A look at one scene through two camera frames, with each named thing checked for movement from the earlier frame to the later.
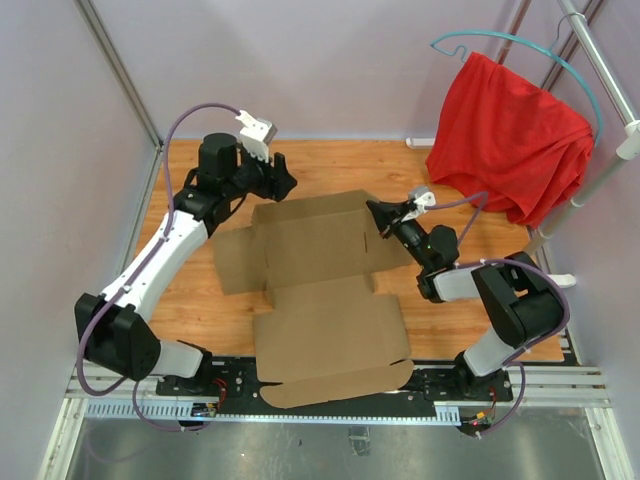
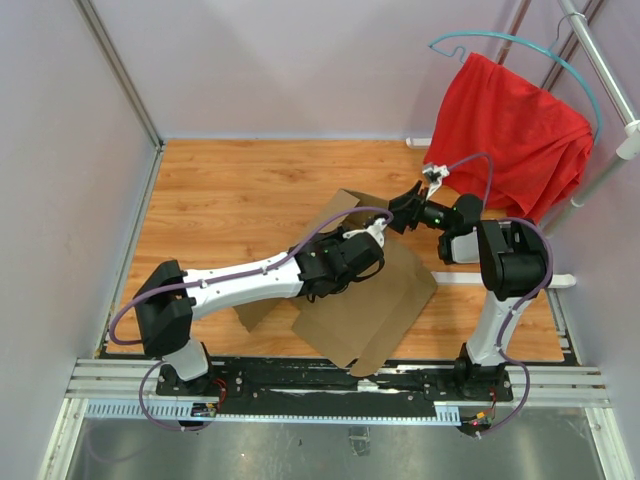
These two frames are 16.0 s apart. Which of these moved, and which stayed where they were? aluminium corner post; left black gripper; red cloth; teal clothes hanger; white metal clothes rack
Moved: left black gripper
Stayed: teal clothes hanger; white metal clothes rack; red cloth; aluminium corner post
